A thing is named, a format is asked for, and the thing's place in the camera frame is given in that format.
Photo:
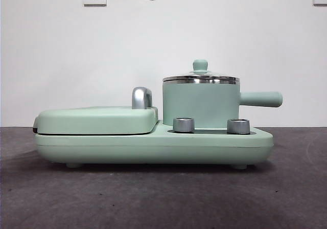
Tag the mint green griddle cover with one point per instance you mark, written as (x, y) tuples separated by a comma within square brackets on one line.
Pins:
[(94, 121)]

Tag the glass lid with green knob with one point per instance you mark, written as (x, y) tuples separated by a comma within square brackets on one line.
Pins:
[(201, 64)]

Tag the silver control knob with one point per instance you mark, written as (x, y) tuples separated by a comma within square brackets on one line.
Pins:
[(238, 126), (183, 125)]

